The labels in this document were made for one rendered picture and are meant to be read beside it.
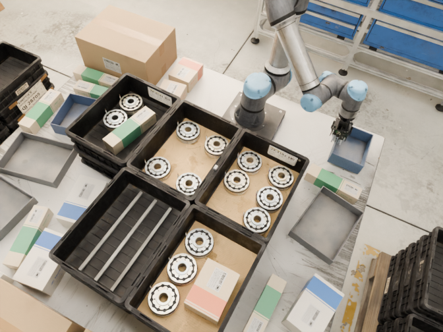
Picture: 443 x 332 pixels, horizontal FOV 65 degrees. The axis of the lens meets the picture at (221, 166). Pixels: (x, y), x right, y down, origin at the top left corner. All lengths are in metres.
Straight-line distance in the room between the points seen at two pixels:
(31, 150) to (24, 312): 0.76
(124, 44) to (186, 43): 1.48
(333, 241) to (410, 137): 1.67
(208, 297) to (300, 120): 1.03
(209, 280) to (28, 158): 1.01
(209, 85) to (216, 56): 1.27
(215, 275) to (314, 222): 0.55
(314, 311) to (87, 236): 0.84
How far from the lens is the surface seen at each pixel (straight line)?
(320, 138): 1.78
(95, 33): 1.95
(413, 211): 2.66
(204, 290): 1.17
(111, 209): 1.38
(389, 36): 3.03
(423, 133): 3.12
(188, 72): 1.87
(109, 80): 1.89
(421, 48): 3.06
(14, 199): 1.68
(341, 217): 1.59
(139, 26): 1.96
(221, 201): 1.36
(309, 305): 1.33
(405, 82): 3.22
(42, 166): 1.72
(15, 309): 1.33
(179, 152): 1.47
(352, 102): 1.46
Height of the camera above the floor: 2.05
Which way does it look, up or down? 58 degrees down
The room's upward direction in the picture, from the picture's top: 6 degrees clockwise
